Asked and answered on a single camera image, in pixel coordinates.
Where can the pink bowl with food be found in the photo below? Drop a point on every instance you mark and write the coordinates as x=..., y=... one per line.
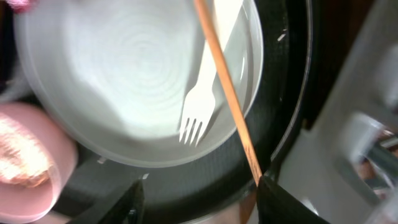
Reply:
x=37, y=160

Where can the white plastic fork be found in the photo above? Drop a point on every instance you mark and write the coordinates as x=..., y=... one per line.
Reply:
x=217, y=24

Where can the red snack wrapper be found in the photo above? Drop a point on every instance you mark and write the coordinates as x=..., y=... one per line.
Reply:
x=20, y=6

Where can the wooden chopstick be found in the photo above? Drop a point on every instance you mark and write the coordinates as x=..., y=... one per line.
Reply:
x=228, y=88

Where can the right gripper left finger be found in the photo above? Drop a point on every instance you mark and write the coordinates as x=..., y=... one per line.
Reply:
x=124, y=205

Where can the round black serving tray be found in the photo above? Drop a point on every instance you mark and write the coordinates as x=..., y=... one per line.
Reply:
x=266, y=55

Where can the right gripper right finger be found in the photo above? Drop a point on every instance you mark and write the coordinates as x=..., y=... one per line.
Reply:
x=276, y=206

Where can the grey dishwasher rack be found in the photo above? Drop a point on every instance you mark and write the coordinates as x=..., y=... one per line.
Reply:
x=336, y=169

